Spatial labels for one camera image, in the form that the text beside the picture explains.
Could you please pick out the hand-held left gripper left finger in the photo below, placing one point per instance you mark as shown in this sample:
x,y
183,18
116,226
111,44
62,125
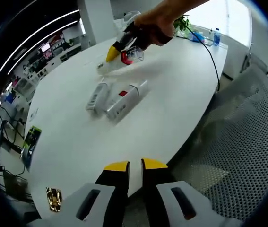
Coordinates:
x,y
114,184

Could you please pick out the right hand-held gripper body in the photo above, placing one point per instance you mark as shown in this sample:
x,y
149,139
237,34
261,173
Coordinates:
x,y
135,40

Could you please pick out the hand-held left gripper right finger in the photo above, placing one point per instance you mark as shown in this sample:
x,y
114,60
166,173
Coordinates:
x,y
155,184

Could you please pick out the red collar clear cap skincare bottle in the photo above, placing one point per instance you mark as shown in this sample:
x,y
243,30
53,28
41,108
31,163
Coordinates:
x,y
126,60

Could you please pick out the gold foil packet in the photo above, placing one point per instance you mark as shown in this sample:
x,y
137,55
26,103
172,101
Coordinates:
x,y
54,199

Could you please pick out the green black snack packet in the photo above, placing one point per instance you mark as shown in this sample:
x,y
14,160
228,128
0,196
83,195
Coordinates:
x,y
32,144

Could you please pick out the blue label water bottle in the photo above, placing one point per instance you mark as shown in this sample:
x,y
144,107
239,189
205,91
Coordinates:
x,y
217,37

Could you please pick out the person's right hand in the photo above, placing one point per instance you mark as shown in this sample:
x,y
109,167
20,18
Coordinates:
x,y
157,26

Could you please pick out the green potted plant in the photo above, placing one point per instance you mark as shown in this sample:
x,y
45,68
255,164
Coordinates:
x,y
182,24

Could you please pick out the blue packet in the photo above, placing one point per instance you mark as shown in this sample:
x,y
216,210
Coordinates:
x,y
196,36

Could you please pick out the ceiling light strip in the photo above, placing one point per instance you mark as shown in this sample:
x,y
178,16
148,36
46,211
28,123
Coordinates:
x,y
29,39
37,48

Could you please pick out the grey mesh office chair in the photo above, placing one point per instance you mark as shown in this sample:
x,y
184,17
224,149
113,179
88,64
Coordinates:
x,y
237,142

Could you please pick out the grey floor box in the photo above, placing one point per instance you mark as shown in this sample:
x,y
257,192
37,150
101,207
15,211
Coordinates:
x,y
15,181

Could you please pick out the small white table label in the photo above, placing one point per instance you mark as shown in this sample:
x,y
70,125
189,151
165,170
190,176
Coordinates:
x,y
34,114

